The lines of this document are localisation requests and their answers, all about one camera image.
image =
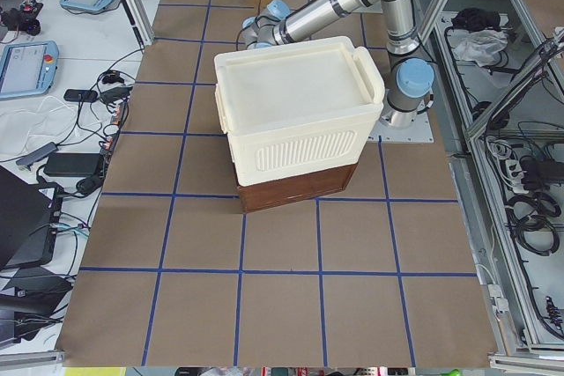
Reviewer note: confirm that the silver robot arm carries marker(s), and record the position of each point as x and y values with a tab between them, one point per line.
277	25

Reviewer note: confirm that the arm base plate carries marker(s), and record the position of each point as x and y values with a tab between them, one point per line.
402	128

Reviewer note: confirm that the black power adapter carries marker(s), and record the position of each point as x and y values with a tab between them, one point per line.
72	164

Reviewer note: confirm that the blue teach pendant near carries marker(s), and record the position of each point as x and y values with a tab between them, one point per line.
28	69

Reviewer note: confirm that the cream plastic storage box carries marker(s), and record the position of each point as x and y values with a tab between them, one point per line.
298	108

